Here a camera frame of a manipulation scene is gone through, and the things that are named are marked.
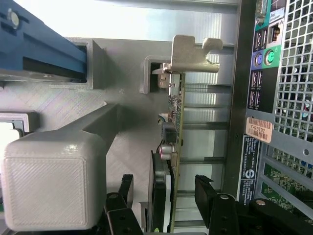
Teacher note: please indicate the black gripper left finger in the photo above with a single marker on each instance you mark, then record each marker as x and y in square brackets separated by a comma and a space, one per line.
[122, 220]

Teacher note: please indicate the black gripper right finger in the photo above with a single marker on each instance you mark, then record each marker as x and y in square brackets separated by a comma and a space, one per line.
[220, 213]

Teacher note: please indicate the grey printed parts rack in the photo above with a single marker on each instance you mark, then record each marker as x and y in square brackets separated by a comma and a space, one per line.
[49, 183]

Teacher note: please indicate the pink service tag sticker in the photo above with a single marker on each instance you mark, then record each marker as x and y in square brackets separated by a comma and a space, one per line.
[259, 129]

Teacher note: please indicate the open dark PC case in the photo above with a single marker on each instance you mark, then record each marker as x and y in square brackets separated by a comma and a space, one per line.
[238, 73]

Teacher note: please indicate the hard disk with blue carrier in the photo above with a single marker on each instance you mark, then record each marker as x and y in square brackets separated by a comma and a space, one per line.
[36, 46]

